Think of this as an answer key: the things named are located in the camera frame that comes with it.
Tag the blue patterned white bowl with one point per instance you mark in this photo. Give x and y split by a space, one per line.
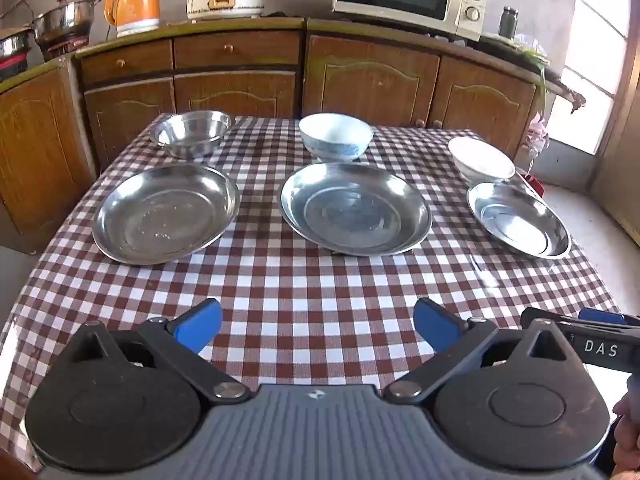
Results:
335 132

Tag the dark glass jar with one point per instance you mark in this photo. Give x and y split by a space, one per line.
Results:
508 22

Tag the black tray with vegetables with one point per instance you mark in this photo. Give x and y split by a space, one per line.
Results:
500 46

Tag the small steel plate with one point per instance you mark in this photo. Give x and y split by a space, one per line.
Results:
520 222

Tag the red bag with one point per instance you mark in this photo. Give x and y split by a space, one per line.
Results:
532 180

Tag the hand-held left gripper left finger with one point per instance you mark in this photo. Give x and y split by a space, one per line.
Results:
200 322

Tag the dark induction cooker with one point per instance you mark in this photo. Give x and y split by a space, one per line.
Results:
65 49

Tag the wooden single-door cabinet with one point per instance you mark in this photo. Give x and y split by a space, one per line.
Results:
40 160

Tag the steel pot with lid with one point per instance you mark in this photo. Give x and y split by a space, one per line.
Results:
62 20

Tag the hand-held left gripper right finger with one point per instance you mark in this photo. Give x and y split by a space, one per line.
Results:
435 322

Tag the brown white checked tablecloth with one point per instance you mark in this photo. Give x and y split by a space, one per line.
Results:
320 280

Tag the clear plastic bag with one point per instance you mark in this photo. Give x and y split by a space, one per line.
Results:
530 42

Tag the large steel plate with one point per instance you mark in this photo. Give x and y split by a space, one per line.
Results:
165 215
355 210

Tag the wooden double-door cabinet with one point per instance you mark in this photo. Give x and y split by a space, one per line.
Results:
375 75

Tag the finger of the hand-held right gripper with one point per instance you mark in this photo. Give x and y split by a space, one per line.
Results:
600 317
550 314

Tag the pink fabric bundle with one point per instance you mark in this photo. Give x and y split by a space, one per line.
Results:
536 132

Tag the plain white bowl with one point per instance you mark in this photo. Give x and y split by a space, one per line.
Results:
480 157

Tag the steel bowl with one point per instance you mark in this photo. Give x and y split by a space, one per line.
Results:
192 132

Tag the green onion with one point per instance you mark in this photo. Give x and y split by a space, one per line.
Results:
542 80

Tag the tan panelled door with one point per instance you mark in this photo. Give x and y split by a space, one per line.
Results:
620 170

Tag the person's right hand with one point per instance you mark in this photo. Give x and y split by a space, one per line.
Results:
630 425

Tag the grey glazed door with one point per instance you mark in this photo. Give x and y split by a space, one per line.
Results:
595 60

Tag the red stove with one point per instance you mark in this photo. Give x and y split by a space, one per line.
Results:
15 66

